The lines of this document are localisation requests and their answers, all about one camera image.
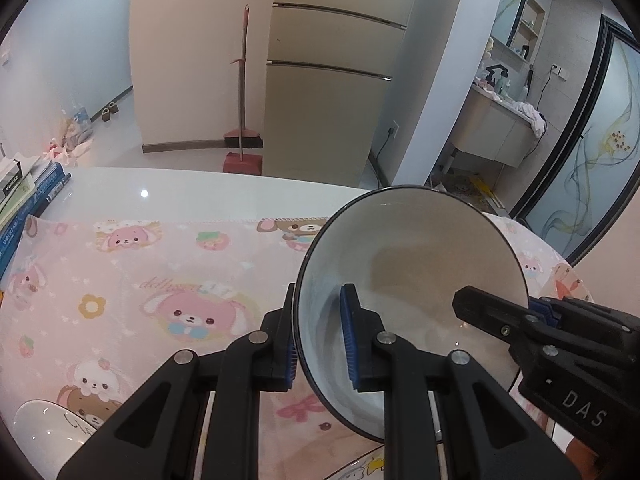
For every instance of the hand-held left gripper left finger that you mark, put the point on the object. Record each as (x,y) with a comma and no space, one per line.
(291,367)

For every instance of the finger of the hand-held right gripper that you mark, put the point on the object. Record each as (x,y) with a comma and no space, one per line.
(490,312)
(547,307)

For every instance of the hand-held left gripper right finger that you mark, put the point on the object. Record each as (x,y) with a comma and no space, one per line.
(350,340)

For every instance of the white black-rimmed bowl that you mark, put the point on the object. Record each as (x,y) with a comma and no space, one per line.
(425,260)

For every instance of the black-framed glass door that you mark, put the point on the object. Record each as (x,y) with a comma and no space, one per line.
(590,160)

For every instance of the pink cartoon-print tablecloth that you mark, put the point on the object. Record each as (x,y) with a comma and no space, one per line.
(150,270)

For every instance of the beige vanity cabinet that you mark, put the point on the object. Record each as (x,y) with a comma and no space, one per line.
(490,130)

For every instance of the white cloth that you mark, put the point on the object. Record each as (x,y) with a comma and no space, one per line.
(530,115)

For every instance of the red dustpan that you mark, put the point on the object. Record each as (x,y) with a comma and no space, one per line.
(242,165)

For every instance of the beige refrigerator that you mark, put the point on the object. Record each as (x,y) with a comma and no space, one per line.
(325,120)

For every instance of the black faucet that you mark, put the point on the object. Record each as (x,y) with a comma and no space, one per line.
(496,76)

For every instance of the cream plush doll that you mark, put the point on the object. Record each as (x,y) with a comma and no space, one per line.
(488,52)

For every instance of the mirror cabinet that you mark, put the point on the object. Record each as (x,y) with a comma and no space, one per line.
(515,15)

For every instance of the stack of books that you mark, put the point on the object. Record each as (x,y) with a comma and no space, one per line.
(35,200)

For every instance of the pile of plastic bags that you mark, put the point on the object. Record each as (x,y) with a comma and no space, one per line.
(75,127)

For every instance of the white wall socket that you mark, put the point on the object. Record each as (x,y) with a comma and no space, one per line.
(560,71)
(393,130)

